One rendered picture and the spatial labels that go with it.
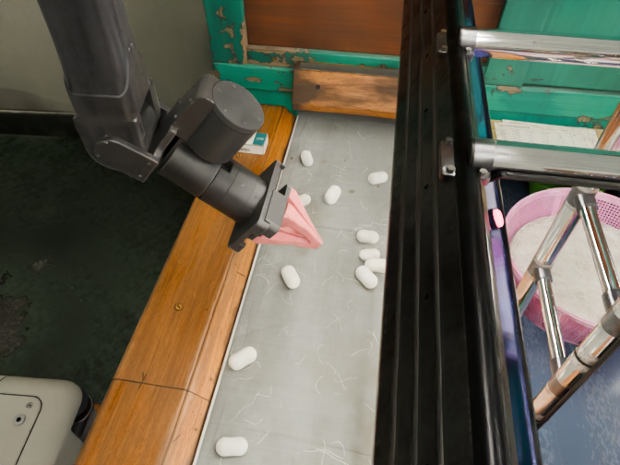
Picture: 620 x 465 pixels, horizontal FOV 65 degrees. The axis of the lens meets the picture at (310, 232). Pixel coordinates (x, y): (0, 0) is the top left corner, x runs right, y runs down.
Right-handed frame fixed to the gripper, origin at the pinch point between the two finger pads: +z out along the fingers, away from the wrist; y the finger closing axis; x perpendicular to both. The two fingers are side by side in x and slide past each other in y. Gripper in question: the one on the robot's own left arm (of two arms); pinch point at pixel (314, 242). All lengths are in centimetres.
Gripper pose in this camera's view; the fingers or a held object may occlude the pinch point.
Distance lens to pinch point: 58.5
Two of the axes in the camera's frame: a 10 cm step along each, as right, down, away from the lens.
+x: -6.2, 4.5, 6.5
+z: 7.7, 5.0, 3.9
